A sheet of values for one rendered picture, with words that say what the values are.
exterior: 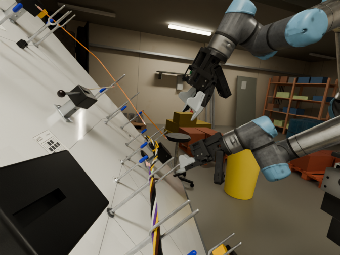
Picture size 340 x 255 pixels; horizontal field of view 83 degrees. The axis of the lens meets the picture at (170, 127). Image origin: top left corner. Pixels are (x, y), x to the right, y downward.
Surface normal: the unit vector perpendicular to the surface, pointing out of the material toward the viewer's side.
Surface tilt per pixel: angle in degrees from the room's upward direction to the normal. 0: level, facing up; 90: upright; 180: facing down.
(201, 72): 100
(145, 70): 90
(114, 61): 90
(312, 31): 89
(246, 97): 78
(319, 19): 90
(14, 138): 47
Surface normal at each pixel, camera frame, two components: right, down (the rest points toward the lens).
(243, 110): 0.32, 0.02
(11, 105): 0.78, -0.62
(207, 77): 0.25, 0.39
